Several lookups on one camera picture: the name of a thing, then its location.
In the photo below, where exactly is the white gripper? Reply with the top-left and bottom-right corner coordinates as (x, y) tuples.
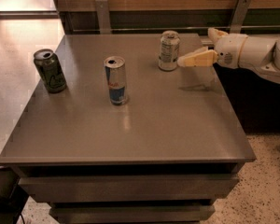
(177, 28), (247, 69)

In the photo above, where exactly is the white green 7up can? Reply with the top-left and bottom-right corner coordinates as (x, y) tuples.
(159, 30), (180, 71)

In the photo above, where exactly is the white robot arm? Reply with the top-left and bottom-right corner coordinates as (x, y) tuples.
(177, 28), (280, 84)

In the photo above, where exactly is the blue silver Red Bull can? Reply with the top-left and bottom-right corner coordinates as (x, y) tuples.
(104, 56), (128, 105)

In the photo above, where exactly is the dark green soda can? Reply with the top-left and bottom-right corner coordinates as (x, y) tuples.
(34, 49), (66, 93)

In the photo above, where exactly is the grey drawer cabinet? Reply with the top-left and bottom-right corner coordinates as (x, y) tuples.
(0, 35), (255, 210)

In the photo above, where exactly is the lower grey drawer front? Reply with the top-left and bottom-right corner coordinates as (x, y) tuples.
(49, 205), (215, 224)

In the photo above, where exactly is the grey drawer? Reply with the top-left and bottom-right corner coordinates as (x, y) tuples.
(20, 175), (239, 203)
(49, 205), (215, 224)

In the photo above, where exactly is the upper grey drawer front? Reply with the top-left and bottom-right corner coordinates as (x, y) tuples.
(20, 175), (239, 203)

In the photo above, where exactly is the dark object bottom left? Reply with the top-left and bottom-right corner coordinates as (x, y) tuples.
(0, 167), (28, 224)

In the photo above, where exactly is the right metal rail bracket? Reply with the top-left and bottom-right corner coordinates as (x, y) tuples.
(230, 0), (252, 34)

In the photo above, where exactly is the metal rail bracket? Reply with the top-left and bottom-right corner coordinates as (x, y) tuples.
(230, 0), (252, 34)
(95, 0), (112, 35)

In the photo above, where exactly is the left metal rail bracket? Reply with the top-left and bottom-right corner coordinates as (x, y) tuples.
(95, 0), (112, 35)

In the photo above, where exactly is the horizontal metal rail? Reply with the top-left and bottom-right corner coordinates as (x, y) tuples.
(72, 25), (280, 33)

